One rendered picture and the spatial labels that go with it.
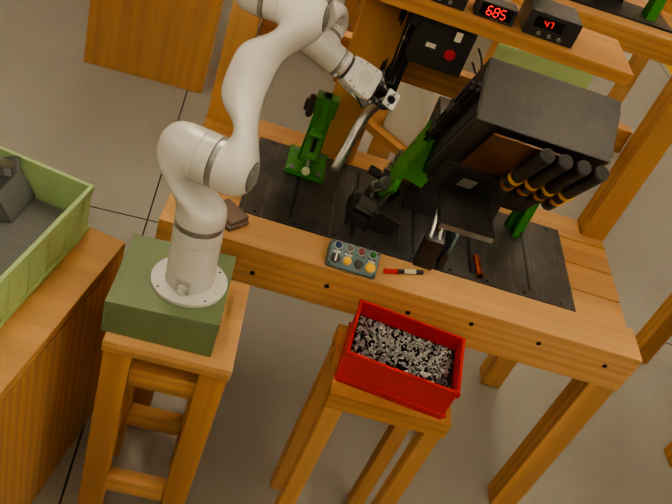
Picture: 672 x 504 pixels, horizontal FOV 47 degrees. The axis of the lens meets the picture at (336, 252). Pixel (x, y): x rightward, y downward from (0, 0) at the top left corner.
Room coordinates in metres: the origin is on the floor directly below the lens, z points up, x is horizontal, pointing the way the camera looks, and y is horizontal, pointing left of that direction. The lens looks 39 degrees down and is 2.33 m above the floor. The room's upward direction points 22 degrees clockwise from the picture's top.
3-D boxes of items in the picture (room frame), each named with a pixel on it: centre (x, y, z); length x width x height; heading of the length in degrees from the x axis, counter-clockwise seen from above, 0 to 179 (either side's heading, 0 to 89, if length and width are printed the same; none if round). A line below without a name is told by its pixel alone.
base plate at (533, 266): (2.08, -0.19, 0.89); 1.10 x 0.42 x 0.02; 99
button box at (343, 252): (1.76, -0.05, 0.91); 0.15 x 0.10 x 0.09; 99
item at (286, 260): (1.80, -0.24, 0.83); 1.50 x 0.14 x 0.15; 99
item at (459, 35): (2.27, -0.05, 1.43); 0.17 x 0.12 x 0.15; 99
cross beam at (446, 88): (2.44, -0.13, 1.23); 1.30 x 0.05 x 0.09; 99
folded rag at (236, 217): (1.73, 0.33, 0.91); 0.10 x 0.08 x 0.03; 60
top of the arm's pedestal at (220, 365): (1.37, 0.31, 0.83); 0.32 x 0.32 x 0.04; 11
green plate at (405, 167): (2.01, -0.13, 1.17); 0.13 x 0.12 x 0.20; 99
